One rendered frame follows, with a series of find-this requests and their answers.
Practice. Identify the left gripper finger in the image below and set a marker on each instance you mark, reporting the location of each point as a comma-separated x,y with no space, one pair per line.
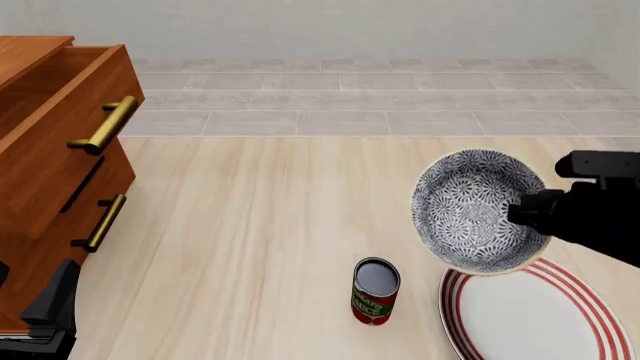
3,273
57,296

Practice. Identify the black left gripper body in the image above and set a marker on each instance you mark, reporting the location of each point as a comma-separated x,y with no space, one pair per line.
35,343

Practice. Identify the black patterned bowl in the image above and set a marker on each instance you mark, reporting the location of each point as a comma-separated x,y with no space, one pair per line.
465,210

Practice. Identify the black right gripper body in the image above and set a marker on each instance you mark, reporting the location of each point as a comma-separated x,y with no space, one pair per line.
595,221

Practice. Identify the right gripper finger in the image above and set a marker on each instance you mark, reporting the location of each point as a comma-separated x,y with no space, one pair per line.
535,212

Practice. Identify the tomato sauce tin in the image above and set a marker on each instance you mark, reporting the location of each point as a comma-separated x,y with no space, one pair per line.
375,296

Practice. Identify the wooden cabinet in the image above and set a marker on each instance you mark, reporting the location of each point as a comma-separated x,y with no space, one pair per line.
25,47

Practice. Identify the wooden cabinet drawer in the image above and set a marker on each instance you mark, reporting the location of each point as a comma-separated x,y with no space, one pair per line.
112,176
47,258
60,123

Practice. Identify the white plate with red rings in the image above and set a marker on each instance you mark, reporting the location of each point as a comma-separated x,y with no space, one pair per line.
530,318

